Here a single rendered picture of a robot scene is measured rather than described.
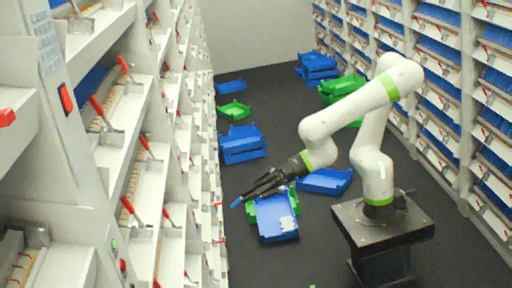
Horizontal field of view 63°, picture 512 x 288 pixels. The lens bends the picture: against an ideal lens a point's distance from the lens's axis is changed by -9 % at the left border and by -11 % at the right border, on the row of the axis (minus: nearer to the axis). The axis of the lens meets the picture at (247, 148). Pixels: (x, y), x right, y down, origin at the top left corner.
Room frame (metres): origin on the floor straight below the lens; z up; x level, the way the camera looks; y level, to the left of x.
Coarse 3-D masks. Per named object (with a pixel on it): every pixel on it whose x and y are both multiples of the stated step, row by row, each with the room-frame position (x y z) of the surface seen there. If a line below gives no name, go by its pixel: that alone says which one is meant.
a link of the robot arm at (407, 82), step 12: (396, 60) 1.67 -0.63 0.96; (408, 60) 1.62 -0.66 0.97; (384, 72) 1.62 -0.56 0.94; (396, 72) 1.58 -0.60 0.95; (408, 72) 1.57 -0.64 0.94; (420, 72) 1.57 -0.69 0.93; (384, 84) 1.57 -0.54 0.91; (396, 84) 1.56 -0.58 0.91; (408, 84) 1.56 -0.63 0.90; (420, 84) 1.57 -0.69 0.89; (396, 96) 1.56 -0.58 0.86
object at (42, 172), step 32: (0, 0) 0.42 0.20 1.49; (0, 32) 0.42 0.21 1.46; (32, 160) 0.42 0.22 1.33; (64, 160) 0.42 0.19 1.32; (0, 192) 0.42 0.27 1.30; (32, 192) 0.42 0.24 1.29; (64, 192) 0.42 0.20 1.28; (96, 192) 0.48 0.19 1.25; (96, 224) 0.44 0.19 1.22; (96, 256) 0.42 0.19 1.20; (128, 256) 0.51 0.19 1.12
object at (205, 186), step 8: (208, 184) 1.82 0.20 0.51; (208, 192) 1.81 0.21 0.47; (208, 200) 1.74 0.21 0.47; (200, 216) 1.61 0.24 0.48; (208, 216) 1.61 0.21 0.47; (208, 224) 1.55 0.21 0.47; (208, 232) 1.50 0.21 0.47; (208, 240) 1.44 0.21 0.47; (208, 256) 1.34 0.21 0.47; (208, 264) 1.30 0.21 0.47
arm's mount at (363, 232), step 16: (336, 208) 1.68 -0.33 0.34; (352, 208) 1.65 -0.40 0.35; (416, 208) 1.54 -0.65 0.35; (352, 224) 1.53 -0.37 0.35; (368, 224) 1.50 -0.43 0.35; (384, 224) 1.48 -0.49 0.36; (400, 224) 1.46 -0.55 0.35; (416, 224) 1.43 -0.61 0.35; (432, 224) 1.41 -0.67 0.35; (352, 240) 1.44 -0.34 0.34; (368, 240) 1.40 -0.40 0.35; (384, 240) 1.39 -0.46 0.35; (400, 240) 1.39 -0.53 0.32; (416, 240) 1.40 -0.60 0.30; (368, 256) 1.38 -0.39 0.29
